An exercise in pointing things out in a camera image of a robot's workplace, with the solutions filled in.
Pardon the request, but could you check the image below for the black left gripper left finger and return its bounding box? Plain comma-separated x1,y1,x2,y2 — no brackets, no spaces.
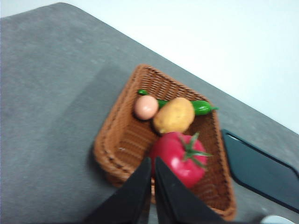
83,156,152,224

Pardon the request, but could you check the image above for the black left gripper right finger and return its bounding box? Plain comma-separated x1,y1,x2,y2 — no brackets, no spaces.
154,156,226,224

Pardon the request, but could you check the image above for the red tomato with green calyx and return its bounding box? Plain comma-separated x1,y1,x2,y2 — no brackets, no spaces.
149,131,213,189

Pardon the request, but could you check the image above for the brown wicker basket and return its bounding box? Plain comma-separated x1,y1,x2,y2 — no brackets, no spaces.
93,64,236,221

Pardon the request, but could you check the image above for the yellow-brown potato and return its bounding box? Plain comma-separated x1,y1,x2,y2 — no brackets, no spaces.
153,97,196,134

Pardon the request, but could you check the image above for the black rectangular tray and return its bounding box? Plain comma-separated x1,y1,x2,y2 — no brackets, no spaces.
221,129,299,213

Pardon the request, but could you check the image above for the pink-beige egg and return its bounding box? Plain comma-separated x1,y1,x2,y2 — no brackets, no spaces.
135,95,159,120

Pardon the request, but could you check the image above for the green chili pepper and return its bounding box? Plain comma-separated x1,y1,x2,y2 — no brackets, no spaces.
137,89,220,116

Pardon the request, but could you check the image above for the pale grey round plate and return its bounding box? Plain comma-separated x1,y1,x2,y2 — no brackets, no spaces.
260,215,299,224

